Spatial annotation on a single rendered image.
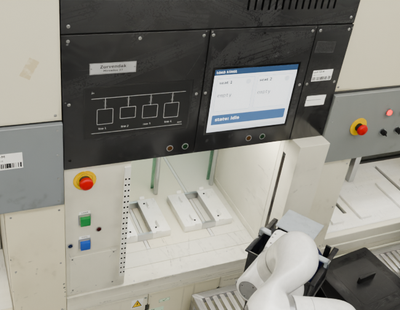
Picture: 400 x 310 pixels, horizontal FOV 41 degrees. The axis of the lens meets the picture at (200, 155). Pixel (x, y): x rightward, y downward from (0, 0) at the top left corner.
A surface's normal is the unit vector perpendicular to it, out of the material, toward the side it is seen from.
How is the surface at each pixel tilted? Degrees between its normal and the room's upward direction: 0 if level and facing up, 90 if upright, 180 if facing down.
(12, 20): 90
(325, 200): 90
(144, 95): 90
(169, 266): 0
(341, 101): 90
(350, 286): 0
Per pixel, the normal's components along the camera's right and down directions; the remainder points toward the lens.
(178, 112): 0.39, 0.55
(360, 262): 0.12, -0.83
